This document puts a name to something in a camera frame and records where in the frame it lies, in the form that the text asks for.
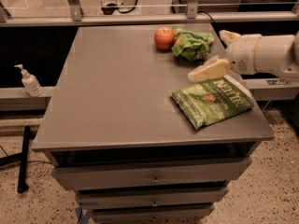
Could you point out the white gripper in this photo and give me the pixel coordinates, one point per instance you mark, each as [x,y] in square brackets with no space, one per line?
[242,54]

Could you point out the green rice chip bag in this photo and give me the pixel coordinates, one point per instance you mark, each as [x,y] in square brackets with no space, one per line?
[191,45]

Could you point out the red apple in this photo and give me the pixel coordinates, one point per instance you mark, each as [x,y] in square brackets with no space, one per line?
[164,38]

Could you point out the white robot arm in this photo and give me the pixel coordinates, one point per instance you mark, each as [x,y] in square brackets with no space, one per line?
[277,55]

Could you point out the green Kettle chip bag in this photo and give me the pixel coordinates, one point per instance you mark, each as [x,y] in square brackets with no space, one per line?
[211,101]

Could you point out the black floor fixture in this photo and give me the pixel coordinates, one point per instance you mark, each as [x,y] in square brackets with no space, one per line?
[108,8]

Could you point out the grey drawer cabinet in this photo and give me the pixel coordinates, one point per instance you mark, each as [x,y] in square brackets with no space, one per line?
[113,105]

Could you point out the bottom grey drawer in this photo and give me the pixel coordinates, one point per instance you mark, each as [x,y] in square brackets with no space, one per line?
[152,213]

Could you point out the grey drawer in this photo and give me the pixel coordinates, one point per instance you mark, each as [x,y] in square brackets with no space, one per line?
[152,213]
[159,196]
[151,174]

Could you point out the top grey drawer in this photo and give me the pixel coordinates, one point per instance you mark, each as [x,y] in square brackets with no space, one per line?
[151,174]

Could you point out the middle grey drawer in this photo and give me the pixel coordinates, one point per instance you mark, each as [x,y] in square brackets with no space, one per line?
[159,196]

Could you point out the white pump dispenser bottle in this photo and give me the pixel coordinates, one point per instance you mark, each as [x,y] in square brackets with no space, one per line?
[30,82]

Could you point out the black stand leg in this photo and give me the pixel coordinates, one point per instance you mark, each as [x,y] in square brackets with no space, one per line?
[22,159]

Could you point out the metal railing frame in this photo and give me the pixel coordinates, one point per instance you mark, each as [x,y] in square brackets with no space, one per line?
[88,12]

